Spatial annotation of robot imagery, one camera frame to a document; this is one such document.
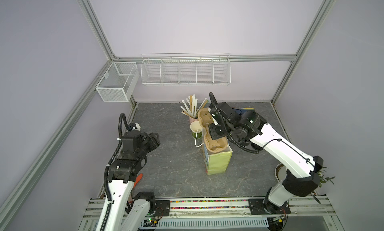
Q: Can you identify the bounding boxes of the red handled tool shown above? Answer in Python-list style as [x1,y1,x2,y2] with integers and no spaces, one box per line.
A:
[134,174,143,188]

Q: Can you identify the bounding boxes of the green paper cup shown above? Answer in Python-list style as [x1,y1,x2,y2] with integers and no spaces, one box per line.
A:
[190,121,202,139]

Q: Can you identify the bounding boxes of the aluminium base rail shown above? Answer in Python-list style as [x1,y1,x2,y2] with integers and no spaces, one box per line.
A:
[78,196,344,231]

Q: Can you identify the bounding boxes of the cardboard tray with napkins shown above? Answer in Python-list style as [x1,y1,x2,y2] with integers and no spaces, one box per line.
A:
[236,108,255,112]

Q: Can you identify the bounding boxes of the potted green plant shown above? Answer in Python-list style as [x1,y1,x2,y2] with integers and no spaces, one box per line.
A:
[275,164,335,188]

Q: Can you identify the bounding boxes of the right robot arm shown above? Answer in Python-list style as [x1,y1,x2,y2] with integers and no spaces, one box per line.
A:
[209,102,324,214]

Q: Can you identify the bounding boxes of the single brown pulp cup carrier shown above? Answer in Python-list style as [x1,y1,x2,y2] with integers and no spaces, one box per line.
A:
[197,107,230,154]

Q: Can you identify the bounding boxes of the wide white wire basket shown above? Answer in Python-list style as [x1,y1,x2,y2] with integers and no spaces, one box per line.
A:
[141,53,232,86]

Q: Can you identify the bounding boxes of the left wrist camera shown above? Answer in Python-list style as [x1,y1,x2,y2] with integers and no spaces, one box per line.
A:
[127,123,141,131]

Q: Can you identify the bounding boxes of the pink metal straw bucket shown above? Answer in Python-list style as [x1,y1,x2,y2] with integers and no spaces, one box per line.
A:
[189,117,199,124]

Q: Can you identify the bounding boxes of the small white mesh basket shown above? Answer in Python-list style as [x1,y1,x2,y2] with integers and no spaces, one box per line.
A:
[96,62,140,103]

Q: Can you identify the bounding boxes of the green paper gift bag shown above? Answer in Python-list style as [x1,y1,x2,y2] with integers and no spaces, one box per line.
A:
[192,130,233,175]

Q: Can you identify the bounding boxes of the white wrapped straw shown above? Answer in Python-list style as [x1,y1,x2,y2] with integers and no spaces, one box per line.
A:
[192,94,196,118]

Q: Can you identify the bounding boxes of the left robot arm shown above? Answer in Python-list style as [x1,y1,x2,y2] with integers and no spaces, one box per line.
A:
[96,113,160,231]

